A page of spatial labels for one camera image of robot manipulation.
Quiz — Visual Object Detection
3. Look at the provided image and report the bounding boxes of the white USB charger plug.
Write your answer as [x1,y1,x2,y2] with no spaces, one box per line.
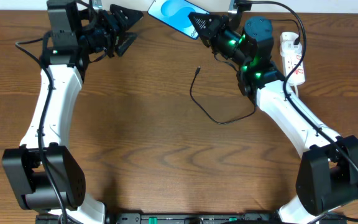
[280,32,302,57]

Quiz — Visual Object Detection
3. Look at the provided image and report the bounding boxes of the black USB charging cable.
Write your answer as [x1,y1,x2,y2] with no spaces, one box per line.
[190,18,301,126]

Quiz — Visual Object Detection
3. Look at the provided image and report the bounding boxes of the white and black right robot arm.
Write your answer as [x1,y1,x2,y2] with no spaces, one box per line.
[189,12,358,223]

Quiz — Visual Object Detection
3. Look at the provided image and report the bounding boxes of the white power strip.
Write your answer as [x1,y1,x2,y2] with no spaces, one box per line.
[280,46,306,87]

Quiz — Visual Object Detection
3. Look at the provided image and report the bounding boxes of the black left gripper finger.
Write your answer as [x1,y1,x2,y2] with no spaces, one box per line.
[109,4,144,31]
[115,32,137,57]

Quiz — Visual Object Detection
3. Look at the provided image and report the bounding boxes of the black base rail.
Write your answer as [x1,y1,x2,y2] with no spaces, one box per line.
[35,212,347,224]

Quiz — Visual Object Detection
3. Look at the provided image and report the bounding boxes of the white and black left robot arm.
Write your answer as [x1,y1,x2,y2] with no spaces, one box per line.
[2,1,143,223]

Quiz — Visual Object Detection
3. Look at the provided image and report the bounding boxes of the blue screen Galaxy smartphone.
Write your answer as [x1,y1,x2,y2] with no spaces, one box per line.
[147,0,209,40]

